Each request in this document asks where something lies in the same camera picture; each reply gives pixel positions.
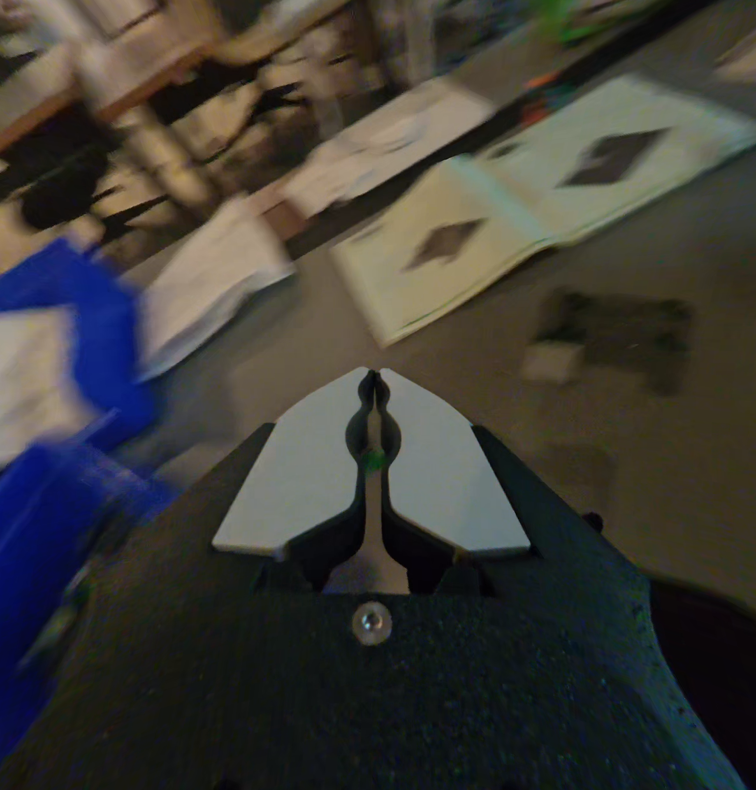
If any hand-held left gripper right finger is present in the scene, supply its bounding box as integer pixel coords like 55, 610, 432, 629
377, 367, 532, 554

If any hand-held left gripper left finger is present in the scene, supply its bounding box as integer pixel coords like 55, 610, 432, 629
211, 367, 376, 555

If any instruction booklet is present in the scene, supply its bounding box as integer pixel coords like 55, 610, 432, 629
330, 73, 756, 348

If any grey toy brick plate assembly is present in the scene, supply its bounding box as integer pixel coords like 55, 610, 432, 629
522, 288, 695, 397

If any orange toy minifigure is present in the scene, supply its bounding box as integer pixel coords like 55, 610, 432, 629
519, 70, 577, 126

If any white paper bag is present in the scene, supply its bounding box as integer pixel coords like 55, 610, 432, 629
0, 307, 86, 473
136, 196, 297, 382

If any blue plastic bin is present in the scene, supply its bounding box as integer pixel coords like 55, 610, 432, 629
0, 440, 183, 769
0, 237, 164, 476

